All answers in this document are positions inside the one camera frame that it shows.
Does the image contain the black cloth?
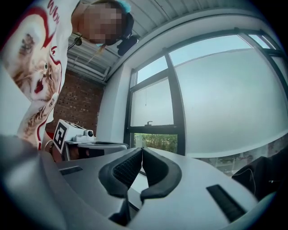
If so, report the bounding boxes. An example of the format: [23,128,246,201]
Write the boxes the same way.
[231,147,288,202]

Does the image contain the black window frame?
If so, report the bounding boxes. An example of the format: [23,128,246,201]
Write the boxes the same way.
[125,27,288,157]

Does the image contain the thin black cable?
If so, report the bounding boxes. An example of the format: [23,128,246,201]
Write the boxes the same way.
[67,33,84,52]

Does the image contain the green bushes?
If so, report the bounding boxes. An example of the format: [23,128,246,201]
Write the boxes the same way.
[134,133,178,154]

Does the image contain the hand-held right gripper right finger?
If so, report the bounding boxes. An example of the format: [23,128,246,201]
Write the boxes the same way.
[140,146,182,201]

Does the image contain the person's left forearm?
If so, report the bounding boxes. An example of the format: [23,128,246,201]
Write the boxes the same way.
[44,128,63,163]

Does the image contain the thin white cable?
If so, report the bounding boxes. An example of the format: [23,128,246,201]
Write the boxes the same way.
[233,167,256,194]

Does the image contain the teal hair band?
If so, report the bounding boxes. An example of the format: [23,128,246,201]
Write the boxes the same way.
[116,0,131,12]

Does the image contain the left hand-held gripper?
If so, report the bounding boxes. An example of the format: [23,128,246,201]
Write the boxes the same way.
[53,119,130,161]

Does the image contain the person's head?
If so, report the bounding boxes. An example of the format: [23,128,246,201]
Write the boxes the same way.
[71,0,127,47]

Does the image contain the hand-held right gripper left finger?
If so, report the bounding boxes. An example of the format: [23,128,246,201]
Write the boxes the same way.
[98,147,144,226]

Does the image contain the white cat print shirt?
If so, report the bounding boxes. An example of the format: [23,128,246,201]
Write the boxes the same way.
[0,0,82,150]

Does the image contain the black head-worn camera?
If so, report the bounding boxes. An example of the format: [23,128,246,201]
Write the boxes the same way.
[116,12,139,56]

